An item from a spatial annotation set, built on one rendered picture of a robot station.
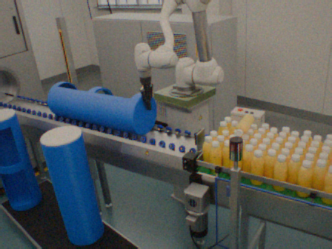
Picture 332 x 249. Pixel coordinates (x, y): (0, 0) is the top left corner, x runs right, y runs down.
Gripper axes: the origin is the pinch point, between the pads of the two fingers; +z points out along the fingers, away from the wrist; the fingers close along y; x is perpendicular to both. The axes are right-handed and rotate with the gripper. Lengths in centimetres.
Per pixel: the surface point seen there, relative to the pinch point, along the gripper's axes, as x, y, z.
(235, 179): -78, -40, 11
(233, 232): -78, -40, 45
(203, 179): -53, -25, 29
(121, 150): 16.3, -15.8, 31.2
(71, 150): 32, -46, 19
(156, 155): -13.3, -14.6, 27.9
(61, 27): 108, 28, -46
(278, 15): -12, 271, -20
